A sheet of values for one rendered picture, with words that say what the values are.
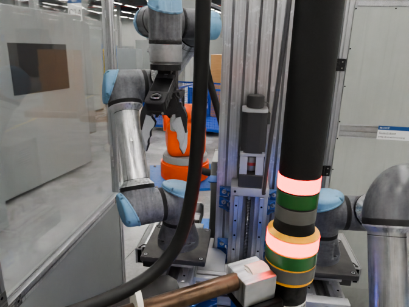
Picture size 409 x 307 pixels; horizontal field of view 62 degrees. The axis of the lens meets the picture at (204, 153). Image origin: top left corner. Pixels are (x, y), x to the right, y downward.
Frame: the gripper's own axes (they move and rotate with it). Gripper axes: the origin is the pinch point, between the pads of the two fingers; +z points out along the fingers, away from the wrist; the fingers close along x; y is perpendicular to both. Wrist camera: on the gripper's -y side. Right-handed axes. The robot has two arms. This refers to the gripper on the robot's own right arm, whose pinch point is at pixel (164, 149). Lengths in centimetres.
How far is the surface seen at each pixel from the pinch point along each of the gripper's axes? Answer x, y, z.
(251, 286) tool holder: -22, -55, -6
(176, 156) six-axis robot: 74, 331, 109
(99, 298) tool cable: -12, -60, -8
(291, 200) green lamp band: -24, -52, -13
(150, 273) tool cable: -15, -58, -9
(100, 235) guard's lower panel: 45, 54, 60
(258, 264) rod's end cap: -22, -52, -7
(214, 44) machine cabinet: 118, 1029, -36
